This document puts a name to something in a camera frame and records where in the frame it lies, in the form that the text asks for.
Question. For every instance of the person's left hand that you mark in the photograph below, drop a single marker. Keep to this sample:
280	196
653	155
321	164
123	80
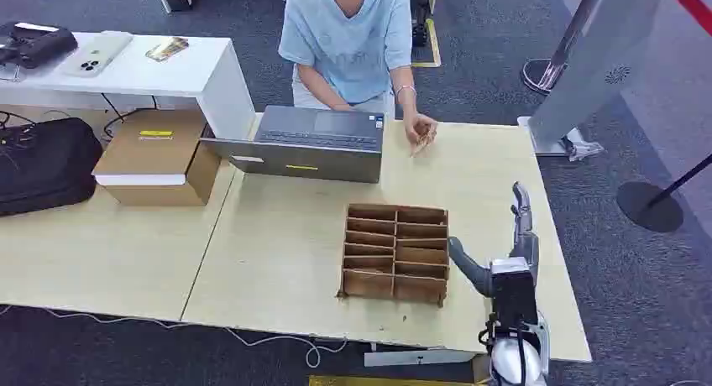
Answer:
417	129

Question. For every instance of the grey table bracket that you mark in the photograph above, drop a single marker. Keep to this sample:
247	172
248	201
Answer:
417	357

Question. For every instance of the black bag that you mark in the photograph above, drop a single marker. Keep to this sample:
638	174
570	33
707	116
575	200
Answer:
44	166

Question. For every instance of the white desk riser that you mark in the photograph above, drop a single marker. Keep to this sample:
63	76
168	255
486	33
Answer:
167	78

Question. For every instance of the robot right arm silver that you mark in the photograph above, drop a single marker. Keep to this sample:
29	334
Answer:
514	358

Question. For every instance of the robot right hand grey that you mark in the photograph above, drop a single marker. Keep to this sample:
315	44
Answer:
523	228

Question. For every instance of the chrome stanchion post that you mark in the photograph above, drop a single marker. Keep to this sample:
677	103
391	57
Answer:
562	44

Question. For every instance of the pale smartphone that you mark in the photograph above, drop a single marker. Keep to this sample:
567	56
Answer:
97	54

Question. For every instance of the black device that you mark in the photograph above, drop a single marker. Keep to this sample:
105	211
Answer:
33	43

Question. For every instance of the yellow bordered floor mat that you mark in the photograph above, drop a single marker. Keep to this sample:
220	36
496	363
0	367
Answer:
429	58

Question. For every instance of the grey laptop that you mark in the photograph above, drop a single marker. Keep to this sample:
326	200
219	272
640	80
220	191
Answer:
311	144

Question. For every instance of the brown cardboard box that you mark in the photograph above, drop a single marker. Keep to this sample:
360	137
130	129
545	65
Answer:
153	155

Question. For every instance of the person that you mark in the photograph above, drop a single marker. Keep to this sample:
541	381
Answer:
347	39

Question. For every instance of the yellow card packet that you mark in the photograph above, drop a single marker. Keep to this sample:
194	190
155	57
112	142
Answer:
167	49

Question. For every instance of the person's right hand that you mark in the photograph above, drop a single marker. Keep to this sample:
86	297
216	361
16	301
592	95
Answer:
344	107

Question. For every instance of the black stand on mat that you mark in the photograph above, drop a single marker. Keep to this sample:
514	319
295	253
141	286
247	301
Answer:
420	16

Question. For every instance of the stack of cards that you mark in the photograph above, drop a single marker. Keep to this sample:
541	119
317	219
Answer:
424	141

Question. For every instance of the plastic wrapped panel foot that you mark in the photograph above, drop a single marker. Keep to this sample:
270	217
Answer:
581	147

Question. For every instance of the black stanchion with round base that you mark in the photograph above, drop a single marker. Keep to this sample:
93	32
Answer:
648	205

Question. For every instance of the wooden slotted card box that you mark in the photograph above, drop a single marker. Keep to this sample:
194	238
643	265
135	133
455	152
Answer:
378	283

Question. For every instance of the grey standing panel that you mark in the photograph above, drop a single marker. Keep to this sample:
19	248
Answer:
595	66

